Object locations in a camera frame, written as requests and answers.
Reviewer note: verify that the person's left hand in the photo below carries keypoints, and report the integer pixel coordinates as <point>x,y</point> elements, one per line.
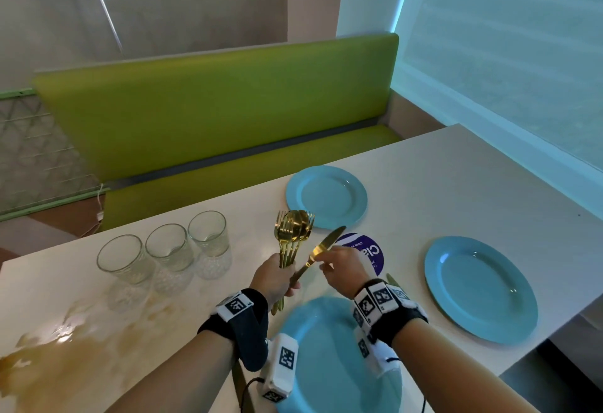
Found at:
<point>269,281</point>

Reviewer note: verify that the person's right hand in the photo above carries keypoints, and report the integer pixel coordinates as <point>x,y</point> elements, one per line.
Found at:
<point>349,270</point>

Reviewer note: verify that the person's left thumb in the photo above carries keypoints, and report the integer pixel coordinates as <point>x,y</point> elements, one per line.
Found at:
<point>291,288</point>

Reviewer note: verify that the person's right thumb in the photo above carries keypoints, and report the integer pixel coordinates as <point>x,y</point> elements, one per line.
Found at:
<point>327,266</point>

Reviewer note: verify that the gold knife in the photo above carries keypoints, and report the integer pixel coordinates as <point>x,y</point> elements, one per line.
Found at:
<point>325,244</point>
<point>393,280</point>

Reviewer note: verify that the person's left forearm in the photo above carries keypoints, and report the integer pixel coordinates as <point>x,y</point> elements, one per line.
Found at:
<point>181,377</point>

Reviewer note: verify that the person's right forearm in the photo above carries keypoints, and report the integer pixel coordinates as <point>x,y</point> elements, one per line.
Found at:
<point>452,372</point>

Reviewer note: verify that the purple round sticker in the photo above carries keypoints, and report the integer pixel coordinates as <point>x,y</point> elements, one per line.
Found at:
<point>370,250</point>

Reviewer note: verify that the blue round plate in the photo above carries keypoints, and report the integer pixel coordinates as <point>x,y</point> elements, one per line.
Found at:
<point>480,291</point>
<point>329,361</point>
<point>327,195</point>

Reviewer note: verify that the clear drinking glass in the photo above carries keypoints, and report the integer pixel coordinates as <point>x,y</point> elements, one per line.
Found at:
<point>209,241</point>
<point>123,262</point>
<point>170,253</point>

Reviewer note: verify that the green bench seat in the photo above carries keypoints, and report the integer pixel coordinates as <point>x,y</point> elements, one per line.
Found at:
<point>245,177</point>

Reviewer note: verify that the green bench backrest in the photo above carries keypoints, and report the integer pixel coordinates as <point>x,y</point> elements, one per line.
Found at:
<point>212,106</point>

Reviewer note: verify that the green framed lattice screen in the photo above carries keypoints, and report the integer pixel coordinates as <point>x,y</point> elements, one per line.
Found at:
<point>37,158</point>

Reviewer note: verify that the white window blind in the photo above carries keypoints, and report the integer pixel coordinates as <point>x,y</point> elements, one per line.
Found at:
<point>509,41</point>

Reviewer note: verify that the thin white rod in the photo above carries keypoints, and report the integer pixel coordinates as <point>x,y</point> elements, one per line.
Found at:
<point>102,5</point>

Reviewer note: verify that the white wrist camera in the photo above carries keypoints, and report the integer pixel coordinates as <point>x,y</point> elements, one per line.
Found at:
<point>377,356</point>
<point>281,365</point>

